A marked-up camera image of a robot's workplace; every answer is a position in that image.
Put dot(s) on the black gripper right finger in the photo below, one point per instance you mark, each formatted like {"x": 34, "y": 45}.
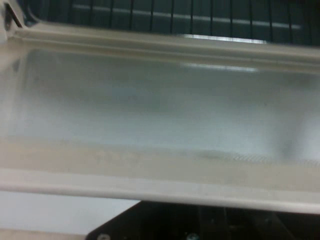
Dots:
{"x": 270, "y": 225}

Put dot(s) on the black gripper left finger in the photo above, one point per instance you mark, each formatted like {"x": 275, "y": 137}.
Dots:
{"x": 162, "y": 222}

